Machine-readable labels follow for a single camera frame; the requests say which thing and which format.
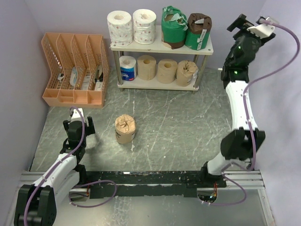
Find brown paper roll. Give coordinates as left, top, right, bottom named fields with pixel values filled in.
left=115, top=114, right=136, bottom=144
left=176, top=60, right=198, bottom=87

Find green roll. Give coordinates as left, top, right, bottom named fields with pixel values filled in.
left=185, top=13, right=212, bottom=50
left=161, top=6, right=188, bottom=49

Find plastic white blue roll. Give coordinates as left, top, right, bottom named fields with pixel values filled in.
left=119, top=56, right=136, bottom=81

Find bare tan paper roll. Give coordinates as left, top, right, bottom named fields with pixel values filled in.
left=137, top=55, right=157, bottom=81

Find white dotted roll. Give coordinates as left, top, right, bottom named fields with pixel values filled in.
left=107, top=10, right=133, bottom=47
left=133, top=9, right=157, bottom=45

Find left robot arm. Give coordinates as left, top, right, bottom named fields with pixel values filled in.
left=14, top=116, right=95, bottom=226

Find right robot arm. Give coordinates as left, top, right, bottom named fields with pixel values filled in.
left=199, top=14, right=276, bottom=187

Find white two-tier shelf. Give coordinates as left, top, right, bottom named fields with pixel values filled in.
left=110, top=25, right=214, bottom=92

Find papers in organizer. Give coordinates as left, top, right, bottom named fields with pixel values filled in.
left=56, top=65, right=104, bottom=91

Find orange plastic file organizer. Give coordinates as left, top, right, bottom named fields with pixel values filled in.
left=41, top=32, right=110, bottom=108

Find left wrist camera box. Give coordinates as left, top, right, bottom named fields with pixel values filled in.
left=70, top=108, right=84, bottom=121

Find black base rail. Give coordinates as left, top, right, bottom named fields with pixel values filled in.
left=87, top=169, right=226, bottom=199

